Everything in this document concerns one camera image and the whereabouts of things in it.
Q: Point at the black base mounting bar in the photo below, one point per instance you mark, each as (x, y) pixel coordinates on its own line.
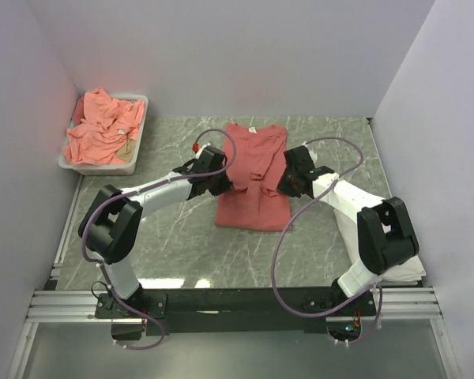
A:
(230, 310)

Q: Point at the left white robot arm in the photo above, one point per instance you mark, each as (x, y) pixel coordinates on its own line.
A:
(109, 229)

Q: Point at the aluminium rail frame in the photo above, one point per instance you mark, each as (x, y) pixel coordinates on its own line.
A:
(409, 340)

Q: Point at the red t-shirt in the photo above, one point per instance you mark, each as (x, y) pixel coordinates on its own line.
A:
(254, 202)

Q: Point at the salmon pink t-shirt pile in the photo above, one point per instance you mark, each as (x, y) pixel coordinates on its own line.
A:
(101, 126)

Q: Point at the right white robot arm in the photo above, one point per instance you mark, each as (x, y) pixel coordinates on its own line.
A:
(341, 195)

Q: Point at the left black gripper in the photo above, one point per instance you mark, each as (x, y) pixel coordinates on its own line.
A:
(226, 185)

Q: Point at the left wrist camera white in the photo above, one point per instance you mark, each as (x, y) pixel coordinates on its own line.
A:
(198, 149)

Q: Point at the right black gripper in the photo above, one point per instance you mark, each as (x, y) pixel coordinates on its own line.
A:
(283, 187)

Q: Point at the white plastic laundry basket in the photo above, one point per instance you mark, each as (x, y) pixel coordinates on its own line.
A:
(125, 169)

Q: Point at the tan t-shirt in basket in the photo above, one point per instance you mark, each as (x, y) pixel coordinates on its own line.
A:
(126, 153)

